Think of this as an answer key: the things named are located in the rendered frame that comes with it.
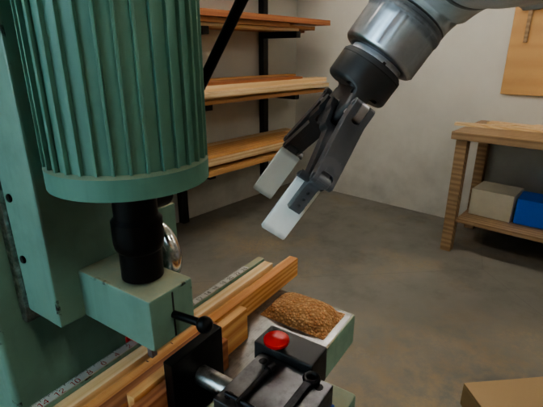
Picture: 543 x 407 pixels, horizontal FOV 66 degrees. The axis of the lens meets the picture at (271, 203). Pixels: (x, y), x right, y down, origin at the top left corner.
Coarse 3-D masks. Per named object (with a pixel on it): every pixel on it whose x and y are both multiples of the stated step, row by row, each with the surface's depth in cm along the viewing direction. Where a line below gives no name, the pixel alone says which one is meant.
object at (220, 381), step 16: (208, 336) 53; (176, 352) 50; (192, 352) 51; (208, 352) 54; (176, 368) 49; (192, 368) 52; (208, 368) 52; (176, 384) 50; (192, 384) 52; (208, 384) 51; (224, 384) 50; (176, 400) 50; (192, 400) 53
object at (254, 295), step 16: (288, 256) 86; (272, 272) 80; (288, 272) 83; (256, 288) 74; (272, 288) 79; (224, 304) 70; (240, 304) 71; (256, 304) 75; (160, 352) 58; (96, 400) 50
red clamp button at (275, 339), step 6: (276, 330) 50; (264, 336) 49; (270, 336) 49; (276, 336) 49; (282, 336) 49; (264, 342) 48; (270, 342) 48; (276, 342) 48; (282, 342) 48; (288, 342) 48; (270, 348) 48; (276, 348) 47; (282, 348) 48
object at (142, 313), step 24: (96, 264) 56; (96, 288) 53; (120, 288) 50; (144, 288) 50; (168, 288) 50; (96, 312) 54; (120, 312) 51; (144, 312) 48; (168, 312) 50; (192, 312) 54; (144, 336) 50; (168, 336) 51
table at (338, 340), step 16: (256, 320) 72; (272, 320) 72; (352, 320) 73; (256, 336) 68; (304, 336) 68; (336, 336) 68; (352, 336) 75; (240, 352) 64; (336, 352) 69; (240, 368) 61; (208, 400) 56
